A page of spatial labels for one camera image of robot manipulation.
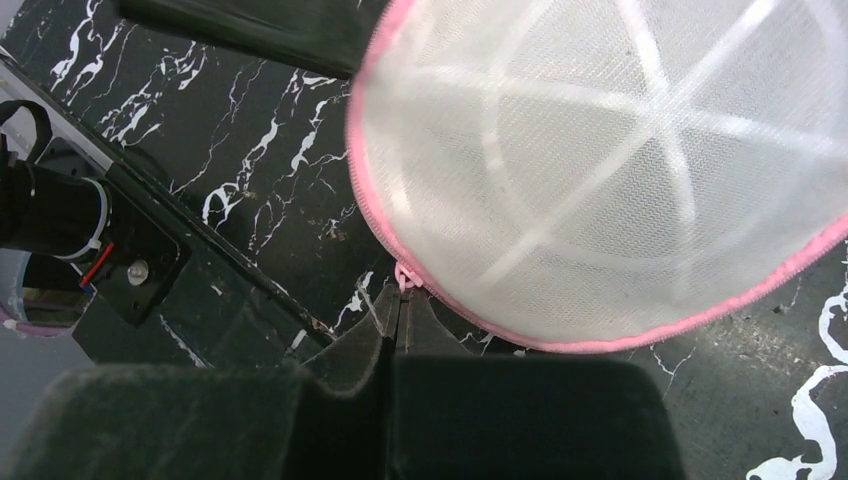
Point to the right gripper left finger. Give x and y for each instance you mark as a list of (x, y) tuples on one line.
[(321, 419)]

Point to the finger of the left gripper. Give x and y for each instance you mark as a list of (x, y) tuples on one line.
[(328, 37)]

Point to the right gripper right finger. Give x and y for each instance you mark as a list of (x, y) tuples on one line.
[(456, 415)]

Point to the white mesh bag pink zipper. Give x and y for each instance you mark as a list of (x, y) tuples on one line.
[(595, 176)]

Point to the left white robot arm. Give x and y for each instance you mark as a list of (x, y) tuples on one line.
[(56, 214)]

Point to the black base frame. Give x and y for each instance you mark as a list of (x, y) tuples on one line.
[(160, 287)]

